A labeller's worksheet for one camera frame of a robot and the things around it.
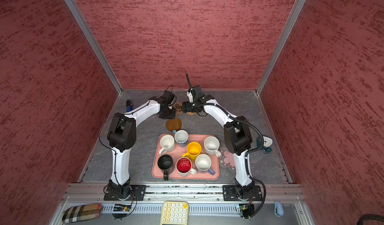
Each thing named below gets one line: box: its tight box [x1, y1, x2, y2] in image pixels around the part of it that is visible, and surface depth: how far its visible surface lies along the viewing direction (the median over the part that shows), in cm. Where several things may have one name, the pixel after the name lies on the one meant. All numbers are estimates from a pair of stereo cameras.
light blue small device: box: [274, 200, 284, 217], surface depth 70 cm
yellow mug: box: [182, 141, 202, 161], surface depth 83 cm
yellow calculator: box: [160, 200, 189, 225], surface depth 68 cm
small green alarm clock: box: [256, 136, 274, 153], surface depth 90 cm
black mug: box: [157, 154, 173, 181], surface depth 79 cm
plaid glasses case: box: [62, 204, 102, 223], surface depth 68 cm
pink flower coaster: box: [219, 147, 236, 172], surface depth 87 cm
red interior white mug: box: [176, 157, 197, 177], surface depth 79 cm
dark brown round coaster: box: [166, 117, 182, 132], surface depth 102 cm
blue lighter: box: [126, 100, 134, 112], surface depth 108 cm
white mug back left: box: [159, 134, 175, 155], surface depth 85 cm
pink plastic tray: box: [151, 133, 220, 180], surface depth 81 cm
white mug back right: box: [204, 136, 222, 158], surface depth 85 cm
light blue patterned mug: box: [172, 129, 189, 148], surface depth 87 cm
